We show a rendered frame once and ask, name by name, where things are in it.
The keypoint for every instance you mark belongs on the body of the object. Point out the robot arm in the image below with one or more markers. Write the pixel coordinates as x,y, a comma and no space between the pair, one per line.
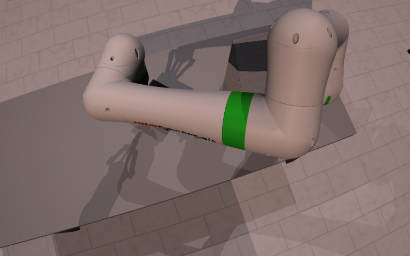
304,71

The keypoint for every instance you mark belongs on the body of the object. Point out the black lighting desk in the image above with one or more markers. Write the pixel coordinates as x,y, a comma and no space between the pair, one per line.
156,83

